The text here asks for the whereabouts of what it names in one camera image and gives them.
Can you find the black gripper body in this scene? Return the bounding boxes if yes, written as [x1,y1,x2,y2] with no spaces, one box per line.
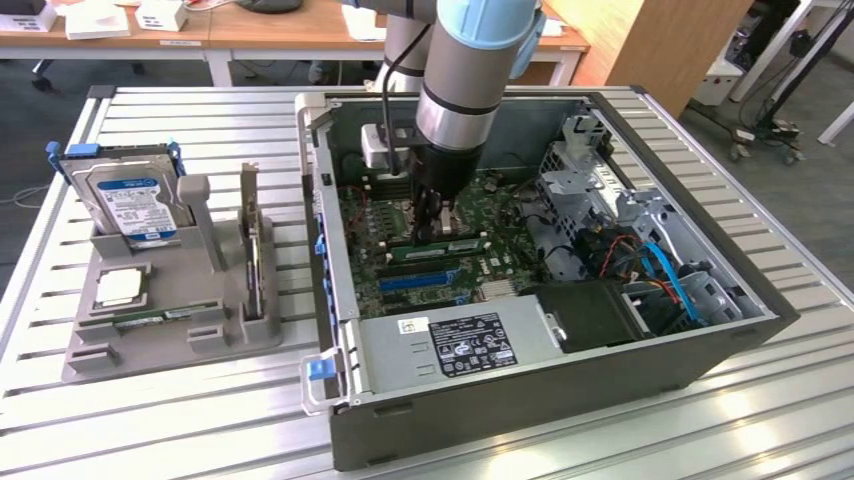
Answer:
[408,142,483,200]

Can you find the green RAM stick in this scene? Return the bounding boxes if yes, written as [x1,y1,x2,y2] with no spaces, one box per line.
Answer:
[110,306,223,329]
[388,237,489,264]

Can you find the CPU socket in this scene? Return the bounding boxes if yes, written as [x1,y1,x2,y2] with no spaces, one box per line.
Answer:
[397,198,483,238]

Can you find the green motherboard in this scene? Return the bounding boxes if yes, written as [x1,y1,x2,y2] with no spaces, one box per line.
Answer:
[335,168,543,322]

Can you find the blue expansion slot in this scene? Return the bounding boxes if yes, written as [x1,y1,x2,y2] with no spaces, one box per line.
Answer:
[376,268,464,295]

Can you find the small silver chipset heatsink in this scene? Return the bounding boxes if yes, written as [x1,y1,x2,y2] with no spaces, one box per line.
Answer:
[479,278,520,302]

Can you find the metal disk bay cage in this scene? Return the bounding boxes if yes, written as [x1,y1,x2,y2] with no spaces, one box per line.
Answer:
[532,114,679,251]

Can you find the grey power supply labelled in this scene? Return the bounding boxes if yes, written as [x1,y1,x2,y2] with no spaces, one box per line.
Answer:
[345,293,570,397]

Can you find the black fan shroud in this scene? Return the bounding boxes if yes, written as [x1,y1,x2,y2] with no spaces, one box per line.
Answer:
[535,278,650,355]

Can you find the blue case latch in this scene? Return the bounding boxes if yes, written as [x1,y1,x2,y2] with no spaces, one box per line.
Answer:
[304,356,333,385]

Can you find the wooden cabinet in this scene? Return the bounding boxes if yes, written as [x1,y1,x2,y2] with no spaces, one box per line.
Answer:
[540,0,756,120]

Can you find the grey parts rack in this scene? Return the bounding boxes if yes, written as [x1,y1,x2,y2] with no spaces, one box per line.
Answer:
[60,173,288,387]

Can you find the open grey PC case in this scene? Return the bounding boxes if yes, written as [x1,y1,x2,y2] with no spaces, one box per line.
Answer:
[293,84,802,474]

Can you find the silver CPU chip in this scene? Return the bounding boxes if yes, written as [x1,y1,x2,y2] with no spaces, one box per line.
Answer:
[92,269,152,309]

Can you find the white box with label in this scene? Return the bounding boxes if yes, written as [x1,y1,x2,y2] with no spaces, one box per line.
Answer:
[133,0,189,33]

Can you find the white paper stack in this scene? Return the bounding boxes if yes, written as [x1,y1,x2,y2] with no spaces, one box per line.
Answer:
[64,0,133,41]

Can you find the white cardboard box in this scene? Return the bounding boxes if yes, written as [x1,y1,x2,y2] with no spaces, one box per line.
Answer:
[0,0,60,32]

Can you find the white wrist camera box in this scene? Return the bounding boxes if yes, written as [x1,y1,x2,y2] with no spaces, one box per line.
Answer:
[359,123,420,170]

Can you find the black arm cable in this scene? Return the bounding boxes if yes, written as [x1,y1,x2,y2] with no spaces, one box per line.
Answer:
[380,22,439,177]

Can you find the graphics card metal bracket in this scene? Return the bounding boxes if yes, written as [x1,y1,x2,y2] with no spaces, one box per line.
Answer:
[236,160,271,322]

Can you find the red and black wire bundle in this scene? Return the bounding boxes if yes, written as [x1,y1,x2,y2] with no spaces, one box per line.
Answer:
[596,234,688,306]

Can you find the wooden desk white frame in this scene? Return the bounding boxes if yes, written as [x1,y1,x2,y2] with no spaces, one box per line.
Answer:
[204,0,592,87]
[0,0,216,87]

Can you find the blue SATA wire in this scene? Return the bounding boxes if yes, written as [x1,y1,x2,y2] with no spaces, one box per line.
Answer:
[640,241,703,327]

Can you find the hard disk blue bracket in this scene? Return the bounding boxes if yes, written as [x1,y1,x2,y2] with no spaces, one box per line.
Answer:
[44,140,187,250]

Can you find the black floor cables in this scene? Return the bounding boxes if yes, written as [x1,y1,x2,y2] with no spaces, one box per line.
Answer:
[686,29,812,165]

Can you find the white table frame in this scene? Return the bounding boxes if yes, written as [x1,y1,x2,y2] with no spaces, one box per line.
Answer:
[727,0,854,147]

